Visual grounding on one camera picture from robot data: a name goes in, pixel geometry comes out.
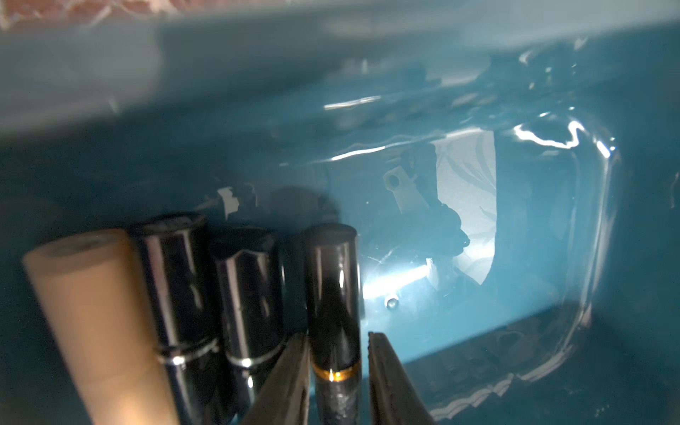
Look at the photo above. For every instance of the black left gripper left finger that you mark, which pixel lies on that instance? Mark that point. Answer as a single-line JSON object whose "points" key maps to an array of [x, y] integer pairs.
{"points": [[285, 396]]}

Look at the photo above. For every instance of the beige nude lipstick tube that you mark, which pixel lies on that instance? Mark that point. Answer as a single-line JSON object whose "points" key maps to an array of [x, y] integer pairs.
{"points": [[90, 289]]}

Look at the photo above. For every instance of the black lipstick tube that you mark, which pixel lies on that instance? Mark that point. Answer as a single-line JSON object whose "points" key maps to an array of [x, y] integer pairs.
{"points": [[249, 275], [180, 286], [334, 320]]}

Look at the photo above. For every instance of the teal plastic storage box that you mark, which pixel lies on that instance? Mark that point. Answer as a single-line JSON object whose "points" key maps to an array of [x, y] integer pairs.
{"points": [[511, 167]]}

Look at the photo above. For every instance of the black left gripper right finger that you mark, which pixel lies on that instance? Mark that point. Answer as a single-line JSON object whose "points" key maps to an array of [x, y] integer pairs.
{"points": [[393, 399]]}

